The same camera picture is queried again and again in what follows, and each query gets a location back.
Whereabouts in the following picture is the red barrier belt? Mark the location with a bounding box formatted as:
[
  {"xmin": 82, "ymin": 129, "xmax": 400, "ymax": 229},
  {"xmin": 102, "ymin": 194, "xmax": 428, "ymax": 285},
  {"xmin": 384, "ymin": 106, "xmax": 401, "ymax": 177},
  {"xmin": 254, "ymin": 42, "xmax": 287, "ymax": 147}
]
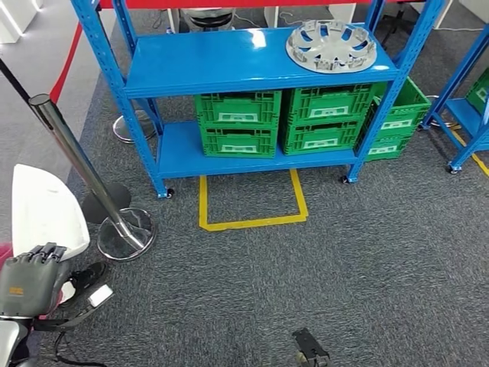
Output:
[{"xmin": 50, "ymin": 0, "xmax": 426, "ymax": 105}]

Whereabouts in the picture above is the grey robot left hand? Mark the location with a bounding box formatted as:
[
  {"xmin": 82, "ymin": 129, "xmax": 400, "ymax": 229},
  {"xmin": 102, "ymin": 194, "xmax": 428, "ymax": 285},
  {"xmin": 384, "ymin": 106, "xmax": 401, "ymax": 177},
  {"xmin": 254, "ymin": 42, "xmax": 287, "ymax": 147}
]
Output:
[{"xmin": 0, "ymin": 242, "xmax": 72, "ymax": 320}]

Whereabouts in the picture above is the blue metal shelf rack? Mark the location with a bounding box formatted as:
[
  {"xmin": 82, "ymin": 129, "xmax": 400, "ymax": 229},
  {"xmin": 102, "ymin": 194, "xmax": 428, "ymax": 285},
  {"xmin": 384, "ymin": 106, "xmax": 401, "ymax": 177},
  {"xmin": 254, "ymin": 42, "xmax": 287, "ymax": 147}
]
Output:
[
  {"xmin": 70, "ymin": 0, "xmax": 446, "ymax": 200},
  {"xmin": 420, "ymin": 22, "xmax": 489, "ymax": 176}
]

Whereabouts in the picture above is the black barrier belt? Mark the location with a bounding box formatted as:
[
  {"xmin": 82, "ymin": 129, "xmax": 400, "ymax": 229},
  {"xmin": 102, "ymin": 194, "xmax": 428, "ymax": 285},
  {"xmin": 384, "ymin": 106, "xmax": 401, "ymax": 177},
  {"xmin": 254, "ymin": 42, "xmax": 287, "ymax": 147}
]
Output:
[{"xmin": 0, "ymin": 57, "xmax": 32, "ymax": 102}]

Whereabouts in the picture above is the standing person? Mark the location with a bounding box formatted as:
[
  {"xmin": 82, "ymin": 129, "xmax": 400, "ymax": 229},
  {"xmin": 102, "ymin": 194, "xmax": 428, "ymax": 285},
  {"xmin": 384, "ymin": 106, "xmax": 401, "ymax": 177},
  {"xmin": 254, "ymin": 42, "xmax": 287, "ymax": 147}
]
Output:
[{"xmin": 0, "ymin": 242, "xmax": 109, "ymax": 325}]

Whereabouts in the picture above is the green plastic crate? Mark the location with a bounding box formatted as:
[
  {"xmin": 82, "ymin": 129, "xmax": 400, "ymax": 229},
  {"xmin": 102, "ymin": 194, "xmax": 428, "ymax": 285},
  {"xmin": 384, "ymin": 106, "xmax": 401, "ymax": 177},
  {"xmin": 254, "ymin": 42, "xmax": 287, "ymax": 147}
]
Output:
[
  {"xmin": 280, "ymin": 120, "xmax": 364, "ymax": 157},
  {"xmin": 466, "ymin": 68, "xmax": 489, "ymax": 115},
  {"xmin": 194, "ymin": 89, "xmax": 282, "ymax": 128},
  {"xmin": 371, "ymin": 76, "xmax": 432, "ymax": 138},
  {"xmin": 281, "ymin": 83, "xmax": 374, "ymax": 128},
  {"xmin": 364, "ymin": 132, "xmax": 412, "ymax": 163},
  {"xmin": 199, "ymin": 124, "xmax": 279, "ymax": 160}
]

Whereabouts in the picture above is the chrome stanchion post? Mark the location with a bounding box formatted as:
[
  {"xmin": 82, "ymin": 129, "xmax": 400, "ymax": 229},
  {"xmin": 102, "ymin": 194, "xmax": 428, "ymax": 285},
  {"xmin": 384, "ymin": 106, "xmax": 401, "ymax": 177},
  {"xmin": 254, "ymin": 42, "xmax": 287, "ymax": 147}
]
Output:
[{"xmin": 28, "ymin": 93, "xmax": 157, "ymax": 263}]

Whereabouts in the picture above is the white car mirror cover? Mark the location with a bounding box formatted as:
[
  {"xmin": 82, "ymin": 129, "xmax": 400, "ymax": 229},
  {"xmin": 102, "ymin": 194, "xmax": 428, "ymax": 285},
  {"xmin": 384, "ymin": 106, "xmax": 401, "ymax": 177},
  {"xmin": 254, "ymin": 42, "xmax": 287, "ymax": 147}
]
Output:
[{"xmin": 11, "ymin": 163, "xmax": 91, "ymax": 260}]

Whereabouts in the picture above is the chrome base stool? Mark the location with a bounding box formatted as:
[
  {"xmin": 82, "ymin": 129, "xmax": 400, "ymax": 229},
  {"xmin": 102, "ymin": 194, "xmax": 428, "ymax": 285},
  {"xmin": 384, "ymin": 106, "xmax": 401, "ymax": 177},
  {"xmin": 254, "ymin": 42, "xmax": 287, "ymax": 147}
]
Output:
[{"xmin": 180, "ymin": 7, "xmax": 236, "ymax": 32}]

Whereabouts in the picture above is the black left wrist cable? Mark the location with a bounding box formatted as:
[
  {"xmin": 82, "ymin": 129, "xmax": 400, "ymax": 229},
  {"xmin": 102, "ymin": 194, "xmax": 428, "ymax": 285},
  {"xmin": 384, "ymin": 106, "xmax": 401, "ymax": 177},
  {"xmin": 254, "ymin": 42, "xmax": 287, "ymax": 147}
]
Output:
[{"xmin": 32, "ymin": 298, "xmax": 111, "ymax": 367}]

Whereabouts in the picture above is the grey wheel hubcap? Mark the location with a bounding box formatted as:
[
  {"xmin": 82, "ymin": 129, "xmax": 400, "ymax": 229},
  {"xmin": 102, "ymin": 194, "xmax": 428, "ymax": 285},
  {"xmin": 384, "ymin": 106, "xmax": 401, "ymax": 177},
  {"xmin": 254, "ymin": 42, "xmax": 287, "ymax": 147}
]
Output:
[{"xmin": 285, "ymin": 19, "xmax": 378, "ymax": 75}]

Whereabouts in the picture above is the black office chair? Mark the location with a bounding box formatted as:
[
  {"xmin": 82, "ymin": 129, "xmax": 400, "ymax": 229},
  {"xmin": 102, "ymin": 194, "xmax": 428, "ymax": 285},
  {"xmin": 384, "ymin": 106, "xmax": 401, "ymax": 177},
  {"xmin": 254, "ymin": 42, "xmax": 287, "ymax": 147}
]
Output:
[{"xmin": 376, "ymin": 5, "xmax": 411, "ymax": 49}]

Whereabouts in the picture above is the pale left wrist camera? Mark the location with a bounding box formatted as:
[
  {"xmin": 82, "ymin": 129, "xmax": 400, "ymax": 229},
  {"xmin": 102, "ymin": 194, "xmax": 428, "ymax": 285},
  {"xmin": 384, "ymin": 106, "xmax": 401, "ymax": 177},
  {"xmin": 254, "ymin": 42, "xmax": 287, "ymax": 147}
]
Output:
[{"xmin": 88, "ymin": 284, "xmax": 114, "ymax": 308}]

